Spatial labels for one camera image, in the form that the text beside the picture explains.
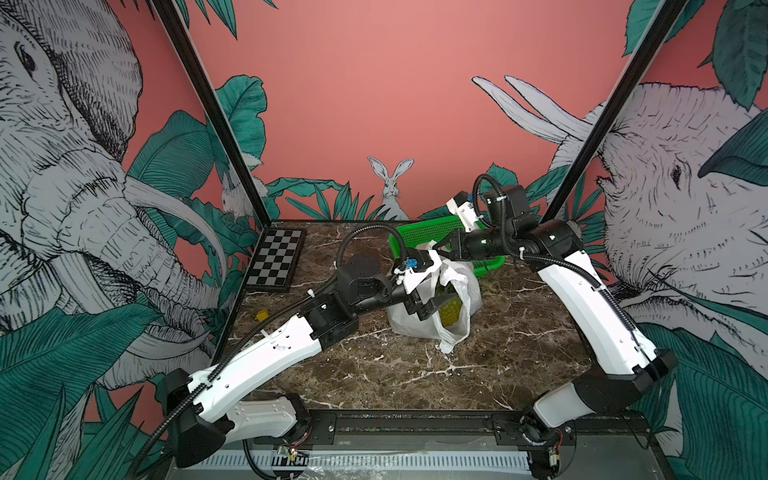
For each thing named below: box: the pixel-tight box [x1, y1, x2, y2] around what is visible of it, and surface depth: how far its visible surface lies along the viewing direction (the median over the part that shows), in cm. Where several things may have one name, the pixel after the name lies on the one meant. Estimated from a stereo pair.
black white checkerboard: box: [244, 227, 307, 293], surface depth 106 cm
